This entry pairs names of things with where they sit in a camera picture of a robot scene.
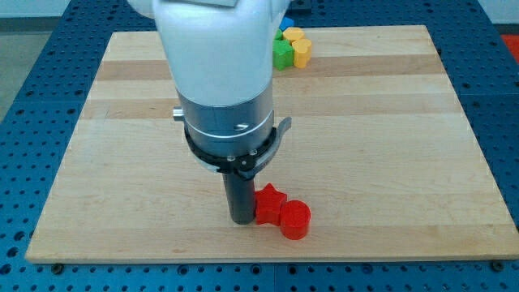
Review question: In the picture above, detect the red cylinder block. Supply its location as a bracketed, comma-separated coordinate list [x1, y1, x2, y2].
[280, 200, 311, 240]

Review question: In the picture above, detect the blue block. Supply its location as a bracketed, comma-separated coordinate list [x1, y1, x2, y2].
[279, 17, 294, 31]

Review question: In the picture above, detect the red star block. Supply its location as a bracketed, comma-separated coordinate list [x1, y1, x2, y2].
[255, 182, 288, 226]

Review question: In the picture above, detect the black clamp ring with lever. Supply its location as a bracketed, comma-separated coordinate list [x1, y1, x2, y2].
[183, 116, 293, 180]

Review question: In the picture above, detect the light wooden board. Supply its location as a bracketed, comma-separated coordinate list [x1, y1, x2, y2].
[25, 26, 518, 264]

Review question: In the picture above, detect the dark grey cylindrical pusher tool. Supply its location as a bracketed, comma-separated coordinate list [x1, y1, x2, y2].
[222, 174, 256, 225]

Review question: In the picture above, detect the green star block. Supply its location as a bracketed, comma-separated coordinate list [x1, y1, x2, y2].
[272, 40, 294, 71]

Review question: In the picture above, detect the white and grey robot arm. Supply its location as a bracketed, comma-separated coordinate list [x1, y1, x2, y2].
[129, 0, 291, 161]

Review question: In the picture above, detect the yellow heart block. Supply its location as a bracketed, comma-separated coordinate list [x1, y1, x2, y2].
[292, 39, 312, 68]

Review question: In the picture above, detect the yellow hexagon block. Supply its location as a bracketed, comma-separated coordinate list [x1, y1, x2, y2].
[282, 27, 305, 44]

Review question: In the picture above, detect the small green block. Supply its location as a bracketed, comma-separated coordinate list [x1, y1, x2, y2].
[274, 29, 283, 41]

